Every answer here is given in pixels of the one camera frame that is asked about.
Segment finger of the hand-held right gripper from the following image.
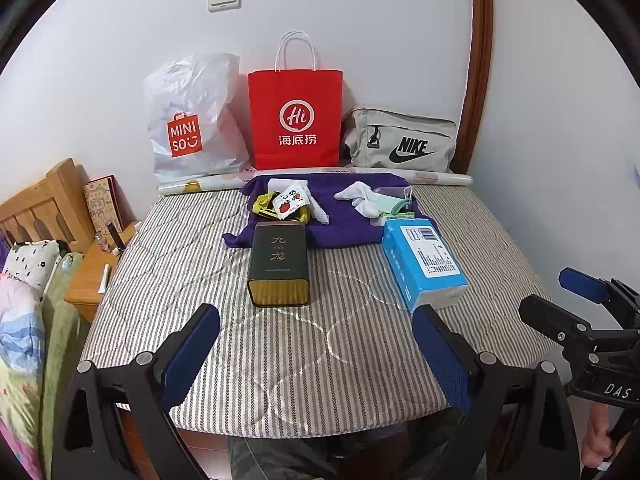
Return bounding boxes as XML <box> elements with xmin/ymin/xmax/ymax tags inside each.
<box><xmin>518</xmin><ymin>295</ymin><xmax>598</xmax><ymax>352</ymax></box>
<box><xmin>559</xmin><ymin>267</ymin><xmax>640</xmax><ymax>328</ymax></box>

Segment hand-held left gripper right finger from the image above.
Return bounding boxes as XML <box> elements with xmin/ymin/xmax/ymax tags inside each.
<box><xmin>414</xmin><ymin>304</ymin><xmax>581</xmax><ymax>480</ymax></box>

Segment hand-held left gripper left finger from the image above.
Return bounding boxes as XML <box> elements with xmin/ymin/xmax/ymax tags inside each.
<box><xmin>50</xmin><ymin>304</ymin><xmax>221</xmax><ymax>480</ymax></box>

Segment clear zip bag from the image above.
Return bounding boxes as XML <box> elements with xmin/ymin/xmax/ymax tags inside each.
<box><xmin>375</xmin><ymin>186</ymin><xmax>417</xmax><ymax>206</ymax></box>

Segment white snack packet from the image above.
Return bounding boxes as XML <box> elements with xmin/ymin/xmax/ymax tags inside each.
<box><xmin>270</xmin><ymin>186</ymin><xmax>308</xmax><ymax>221</ymax></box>

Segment white sponge block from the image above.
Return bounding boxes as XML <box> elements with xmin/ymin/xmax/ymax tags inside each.
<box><xmin>304</xmin><ymin>194</ymin><xmax>332</xmax><ymax>226</ymax></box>

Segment white gloves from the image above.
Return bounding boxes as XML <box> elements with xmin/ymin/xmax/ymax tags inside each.
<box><xmin>334</xmin><ymin>181</ymin><xmax>384</xmax><ymax>219</ymax></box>

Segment person's right hand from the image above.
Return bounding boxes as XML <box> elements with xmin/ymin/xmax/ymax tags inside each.
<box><xmin>581</xmin><ymin>402</ymin><xmax>621</xmax><ymax>472</ymax></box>

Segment blue tissue pack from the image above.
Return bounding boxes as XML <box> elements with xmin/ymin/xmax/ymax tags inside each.
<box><xmin>381</xmin><ymin>219</ymin><xmax>471</xmax><ymax>314</ymax></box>

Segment dark green tin box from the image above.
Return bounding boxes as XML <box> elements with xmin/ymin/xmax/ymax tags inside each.
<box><xmin>246</xmin><ymin>222</ymin><xmax>313</xmax><ymax>309</ymax></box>

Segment wooden nightstand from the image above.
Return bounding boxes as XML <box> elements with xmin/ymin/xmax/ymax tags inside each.
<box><xmin>63</xmin><ymin>220</ymin><xmax>144</xmax><ymax>324</ymax></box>

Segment person's legs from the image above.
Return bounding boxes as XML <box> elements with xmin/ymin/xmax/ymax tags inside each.
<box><xmin>227</xmin><ymin>410</ymin><xmax>501</xmax><ymax>480</ymax></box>

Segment purple cloth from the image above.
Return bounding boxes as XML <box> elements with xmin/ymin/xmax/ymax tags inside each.
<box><xmin>222</xmin><ymin>172</ymin><xmax>434</xmax><ymax>252</ymax></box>

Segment white paper roll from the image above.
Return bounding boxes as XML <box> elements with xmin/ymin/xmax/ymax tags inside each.
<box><xmin>157</xmin><ymin>169</ymin><xmax>474</xmax><ymax>196</ymax></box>

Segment patterned book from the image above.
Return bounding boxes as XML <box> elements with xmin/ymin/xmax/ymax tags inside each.
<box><xmin>83</xmin><ymin>175</ymin><xmax>125</xmax><ymax>231</ymax></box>

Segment colourful printed blanket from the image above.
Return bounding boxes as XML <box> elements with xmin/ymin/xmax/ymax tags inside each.
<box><xmin>0</xmin><ymin>275</ymin><xmax>47</xmax><ymax>480</ymax></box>

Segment black dotted white pillow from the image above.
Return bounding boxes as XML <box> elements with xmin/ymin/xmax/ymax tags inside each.
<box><xmin>0</xmin><ymin>239</ymin><xmax>64</xmax><ymax>292</ymax></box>

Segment wooden headboard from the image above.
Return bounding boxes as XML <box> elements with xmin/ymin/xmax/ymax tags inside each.
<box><xmin>0</xmin><ymin>157</ymin><xmax>97</xmax><ymax>257</ymax></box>

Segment grey pouch bag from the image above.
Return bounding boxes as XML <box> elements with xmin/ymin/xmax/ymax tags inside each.
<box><xmin>340</xmin><ymin>105</ymin><xmax>459</xmax><ymax>174</ymax></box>

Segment white plastic shopping bag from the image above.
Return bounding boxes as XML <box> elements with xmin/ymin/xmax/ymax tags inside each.
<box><xmin>146</xmin><ymin>52</ymin><xmax>250</xmax><ymax>187</ymax></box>

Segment red paper bag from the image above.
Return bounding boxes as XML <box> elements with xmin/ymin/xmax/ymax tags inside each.
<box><xmin>248</xmin><ymin>31</ymin><xmax>345</xmax><ymax>171</ymax></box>

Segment brown wooden door frame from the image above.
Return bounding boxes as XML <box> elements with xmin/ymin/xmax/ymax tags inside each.
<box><xmin>456</xmin><ymin>0</ymin><xmax>494</xmax><ymax>174</ymax></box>

